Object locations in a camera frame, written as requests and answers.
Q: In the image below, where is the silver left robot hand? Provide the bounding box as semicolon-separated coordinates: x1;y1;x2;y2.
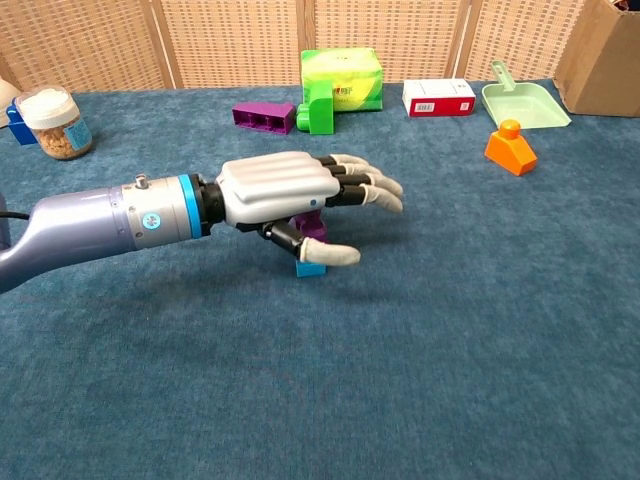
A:
199;151;405;267

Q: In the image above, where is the small purple two-stud brick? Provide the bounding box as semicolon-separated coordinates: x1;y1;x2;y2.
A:
291;209;329;241

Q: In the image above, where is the long blue four-stud brick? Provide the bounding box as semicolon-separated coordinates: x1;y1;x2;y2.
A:
294;257;328;279

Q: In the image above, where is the purple hollow brick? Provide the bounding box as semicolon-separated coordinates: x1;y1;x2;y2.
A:
231;101;297;136

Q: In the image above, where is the green L-shaped brick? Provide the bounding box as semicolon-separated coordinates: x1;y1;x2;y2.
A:
295;79;335;136

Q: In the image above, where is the orange sloped brick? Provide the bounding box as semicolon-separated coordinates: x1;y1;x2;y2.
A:
484;118;539;177

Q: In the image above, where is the dark blue brick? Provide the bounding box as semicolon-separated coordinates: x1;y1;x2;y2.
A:
5;97;39;147

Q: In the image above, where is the green yellow tissue pack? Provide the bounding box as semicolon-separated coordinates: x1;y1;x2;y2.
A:
299;47;385;114

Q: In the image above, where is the woven wicker folding screen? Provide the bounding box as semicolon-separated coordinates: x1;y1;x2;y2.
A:
0;0;586;94

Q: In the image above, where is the red white cardboard box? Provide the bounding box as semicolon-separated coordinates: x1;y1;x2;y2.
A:
402;78;477;118

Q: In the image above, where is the blue felt table cloth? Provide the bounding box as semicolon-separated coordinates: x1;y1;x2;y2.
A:
0;79;640;480

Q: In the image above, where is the clear jar with white lid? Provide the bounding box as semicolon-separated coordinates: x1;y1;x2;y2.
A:
14;85;95;161

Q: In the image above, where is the pale green plastic dustpan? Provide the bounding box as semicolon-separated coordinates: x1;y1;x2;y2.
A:
481;59;572;131

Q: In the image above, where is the brown cardboard box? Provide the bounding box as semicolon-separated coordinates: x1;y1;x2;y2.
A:
553;0;640;119

